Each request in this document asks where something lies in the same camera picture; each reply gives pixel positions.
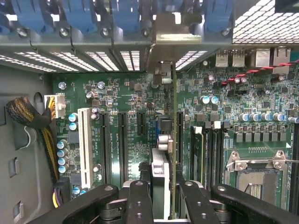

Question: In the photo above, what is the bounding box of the long black expansion slot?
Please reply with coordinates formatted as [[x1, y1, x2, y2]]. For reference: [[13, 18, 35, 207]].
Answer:
[[118, 112, 128, 182], [100, 112, 111, 185], [177, 111, 184, 164]]

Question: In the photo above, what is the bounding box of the CPU socket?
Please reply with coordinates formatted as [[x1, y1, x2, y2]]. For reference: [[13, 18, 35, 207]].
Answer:
[[225, 149, 292, 203]]

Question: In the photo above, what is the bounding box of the black power connector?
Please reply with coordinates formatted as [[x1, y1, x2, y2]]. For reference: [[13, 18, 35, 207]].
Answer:
[[52, 177, 71, 208]]

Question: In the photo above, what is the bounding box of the socket locking lever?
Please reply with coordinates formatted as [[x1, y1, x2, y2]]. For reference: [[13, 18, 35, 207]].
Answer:
[[226, 159, 299, 172]]

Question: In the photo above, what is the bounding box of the white expansion slot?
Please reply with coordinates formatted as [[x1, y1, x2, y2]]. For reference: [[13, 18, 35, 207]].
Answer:
[[77, 107, 94, 189]]

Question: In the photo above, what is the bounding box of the short black expansion slot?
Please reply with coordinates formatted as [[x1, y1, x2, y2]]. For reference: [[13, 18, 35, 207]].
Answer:
[[137, 112, 147, 136]]

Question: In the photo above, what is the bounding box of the green motherboard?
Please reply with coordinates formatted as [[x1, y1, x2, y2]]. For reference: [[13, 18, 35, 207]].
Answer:
[[51, 55, 299, 210]]

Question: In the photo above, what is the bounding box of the open PC case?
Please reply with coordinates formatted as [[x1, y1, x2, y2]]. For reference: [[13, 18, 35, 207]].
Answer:
[[0, 0, 299, 224]]

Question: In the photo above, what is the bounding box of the white power connector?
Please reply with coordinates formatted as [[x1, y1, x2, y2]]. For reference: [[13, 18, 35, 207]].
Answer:
[[43, 92, 66, 119]]

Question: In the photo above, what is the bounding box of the silver USB port block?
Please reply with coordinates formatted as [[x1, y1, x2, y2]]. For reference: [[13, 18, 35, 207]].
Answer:
[[214, 49, 246, 68]]

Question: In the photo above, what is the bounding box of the silver ethernet port block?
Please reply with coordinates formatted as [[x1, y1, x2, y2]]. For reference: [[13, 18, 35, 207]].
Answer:
[[254, 46, 292, 69]]

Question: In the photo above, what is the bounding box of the blue card retainer clip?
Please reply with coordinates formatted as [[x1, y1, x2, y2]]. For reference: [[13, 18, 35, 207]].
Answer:
[[63, 0, 98, 35], [112, 0, 141, 36], [205, 0, 234, 34], [10, 0, 54, 35]]

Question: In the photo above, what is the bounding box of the red black twisted wire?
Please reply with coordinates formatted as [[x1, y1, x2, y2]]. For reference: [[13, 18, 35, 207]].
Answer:
[[221, 61, 299, 86]]

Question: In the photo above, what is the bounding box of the braided power wire bundle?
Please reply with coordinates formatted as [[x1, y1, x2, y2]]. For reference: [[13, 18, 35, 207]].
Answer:
[[6, 96, 60, 185]]

